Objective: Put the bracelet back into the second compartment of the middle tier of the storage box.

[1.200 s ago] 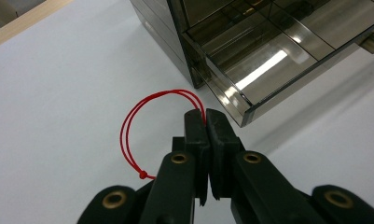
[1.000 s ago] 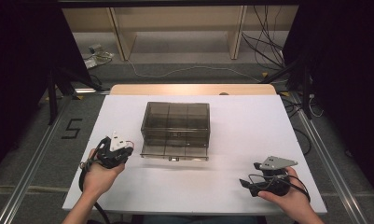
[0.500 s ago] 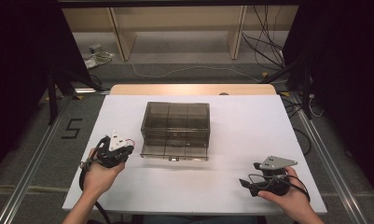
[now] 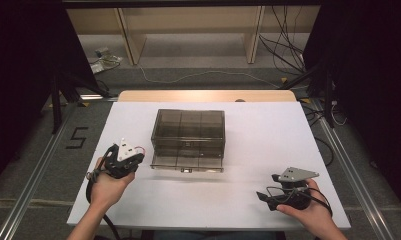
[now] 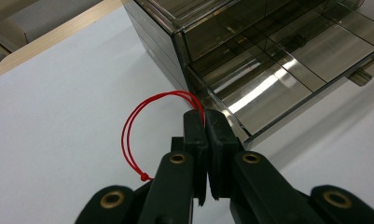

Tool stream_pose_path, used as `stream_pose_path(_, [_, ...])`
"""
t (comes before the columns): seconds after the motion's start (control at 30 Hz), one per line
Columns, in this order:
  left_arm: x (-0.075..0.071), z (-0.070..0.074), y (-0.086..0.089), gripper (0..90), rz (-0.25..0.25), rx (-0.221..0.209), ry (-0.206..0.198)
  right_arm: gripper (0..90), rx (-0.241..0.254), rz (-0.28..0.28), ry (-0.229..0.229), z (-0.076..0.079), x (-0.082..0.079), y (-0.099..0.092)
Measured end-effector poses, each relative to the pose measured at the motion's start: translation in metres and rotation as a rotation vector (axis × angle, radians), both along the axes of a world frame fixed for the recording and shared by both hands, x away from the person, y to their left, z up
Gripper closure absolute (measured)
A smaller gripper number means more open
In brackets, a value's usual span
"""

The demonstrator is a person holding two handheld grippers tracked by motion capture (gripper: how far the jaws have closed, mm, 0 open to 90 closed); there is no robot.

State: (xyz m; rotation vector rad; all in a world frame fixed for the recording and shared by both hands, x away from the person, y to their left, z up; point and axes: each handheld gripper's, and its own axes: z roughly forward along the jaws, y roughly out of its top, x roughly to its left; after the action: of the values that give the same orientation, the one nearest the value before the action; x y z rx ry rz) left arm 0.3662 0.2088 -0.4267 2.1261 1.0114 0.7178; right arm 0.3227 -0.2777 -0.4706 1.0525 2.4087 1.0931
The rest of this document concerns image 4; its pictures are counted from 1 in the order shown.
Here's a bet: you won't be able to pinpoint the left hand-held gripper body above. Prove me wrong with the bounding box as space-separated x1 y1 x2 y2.
104 137 147 180

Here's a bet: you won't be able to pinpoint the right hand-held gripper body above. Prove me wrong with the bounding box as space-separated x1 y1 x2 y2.
267 166 321 212

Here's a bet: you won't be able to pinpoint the clear acrylic drawer organizer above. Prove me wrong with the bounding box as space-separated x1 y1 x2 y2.
149 146 225 174

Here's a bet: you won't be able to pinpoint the smoky transparent drawer box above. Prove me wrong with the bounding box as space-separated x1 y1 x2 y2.
150 108 226 160

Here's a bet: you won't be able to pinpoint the person's left hand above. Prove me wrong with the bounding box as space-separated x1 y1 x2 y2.
89 157 137 211

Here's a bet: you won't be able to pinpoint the person's right hand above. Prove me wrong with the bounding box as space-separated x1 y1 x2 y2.
276 178 334 231

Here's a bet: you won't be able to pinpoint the black tripod stand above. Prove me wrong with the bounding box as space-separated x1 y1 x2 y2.
48 70 112 135
277 59 338 130

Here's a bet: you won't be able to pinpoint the black curtain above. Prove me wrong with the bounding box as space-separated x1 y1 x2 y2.
302 0 401 216
0 0 100 193

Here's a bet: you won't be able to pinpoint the light wooden shelf unit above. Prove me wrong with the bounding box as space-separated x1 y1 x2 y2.
66 5 322 66

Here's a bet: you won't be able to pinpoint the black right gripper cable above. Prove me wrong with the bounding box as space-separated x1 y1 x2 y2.
265 185 334 218

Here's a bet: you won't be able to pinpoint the black floor cable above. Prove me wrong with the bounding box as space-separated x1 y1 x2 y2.
302 102 348 168

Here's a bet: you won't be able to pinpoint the aluminium floor rail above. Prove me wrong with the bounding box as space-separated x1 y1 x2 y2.
311 99 396 240
0 99 76 240

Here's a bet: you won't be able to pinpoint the white floor cable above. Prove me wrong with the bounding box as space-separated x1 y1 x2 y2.
137 64 283 90

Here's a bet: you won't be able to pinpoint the hanging black cables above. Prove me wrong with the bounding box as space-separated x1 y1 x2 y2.
258 4 306 75

